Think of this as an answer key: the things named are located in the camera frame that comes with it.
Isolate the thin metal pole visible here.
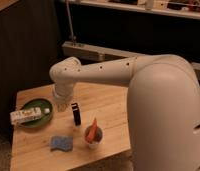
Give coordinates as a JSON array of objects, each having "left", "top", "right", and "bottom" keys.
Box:
[{"left": 65, "top": 0, "right": 76, "bottom": 45}]

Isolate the blue sponge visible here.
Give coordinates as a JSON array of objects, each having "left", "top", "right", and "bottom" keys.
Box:
[{"left": 50, "top": 136, "right": 73, "bottom": 152}]

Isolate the grey metal beam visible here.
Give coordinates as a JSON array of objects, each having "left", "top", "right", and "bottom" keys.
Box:
[{"left": 62, "top": 41, "right": 140, "bottom": 62}]

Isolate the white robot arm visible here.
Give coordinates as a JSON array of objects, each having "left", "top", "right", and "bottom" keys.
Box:
[{"left": 49, "top": 54, "right": 200, "bottom": 171}]

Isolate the black eraser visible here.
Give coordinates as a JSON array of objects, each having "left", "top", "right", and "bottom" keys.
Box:
[{"left": 71, "top": 103, "right": 81, "bottom": 126}]

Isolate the green plate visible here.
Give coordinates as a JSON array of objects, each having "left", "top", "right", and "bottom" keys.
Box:
[{"left": 21, "top": 98, "right": 53, "bottom": 128}]

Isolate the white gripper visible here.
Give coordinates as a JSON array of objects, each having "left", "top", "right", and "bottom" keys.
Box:
[{"left": 53, "top": 85, "right": 73, "bottom": 112}]

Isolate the white paper cup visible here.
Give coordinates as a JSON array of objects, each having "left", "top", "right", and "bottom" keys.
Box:
[{"left": 84, "top": 126, "right": 103, "bottom": 149}]

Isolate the orange packet in cup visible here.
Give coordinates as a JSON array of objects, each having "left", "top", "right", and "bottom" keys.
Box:
[{"left": 86, "top": 118, "right": 97, "bottom": 143}]

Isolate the white toothpaste box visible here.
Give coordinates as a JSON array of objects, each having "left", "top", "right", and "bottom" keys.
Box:
[{"left": 10, "top": 107, "right": 50, "bottom": 125}]

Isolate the wooden shelf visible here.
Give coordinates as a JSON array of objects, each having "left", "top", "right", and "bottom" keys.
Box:
[{"left": 60, "top": 0, "right": 200, "bottom": 20}]

